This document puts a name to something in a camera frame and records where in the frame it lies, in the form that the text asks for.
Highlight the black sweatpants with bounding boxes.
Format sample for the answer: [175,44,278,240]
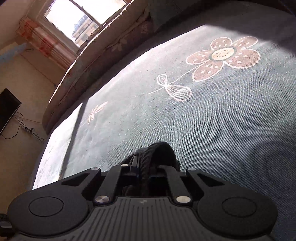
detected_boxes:
[121,142,180,196]

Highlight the grey patterned bed sheet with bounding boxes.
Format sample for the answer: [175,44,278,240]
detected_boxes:
[32,1,295,240]

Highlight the left pink curtain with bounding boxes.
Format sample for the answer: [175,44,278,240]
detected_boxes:
[16,17,76,70]

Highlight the folded floral quilt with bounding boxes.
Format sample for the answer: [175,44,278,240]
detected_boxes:
[42,1,180,133]

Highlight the wall cable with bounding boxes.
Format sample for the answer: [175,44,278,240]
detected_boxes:
[1,112,47,144]

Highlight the wall power strip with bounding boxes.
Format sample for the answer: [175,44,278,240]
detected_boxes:
[23,125,34,133]

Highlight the wall mounted television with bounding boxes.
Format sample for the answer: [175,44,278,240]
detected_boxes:
[0,88,22,133]

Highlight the wall air conditioner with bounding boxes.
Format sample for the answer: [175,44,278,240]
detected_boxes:
[0,42,34,64]

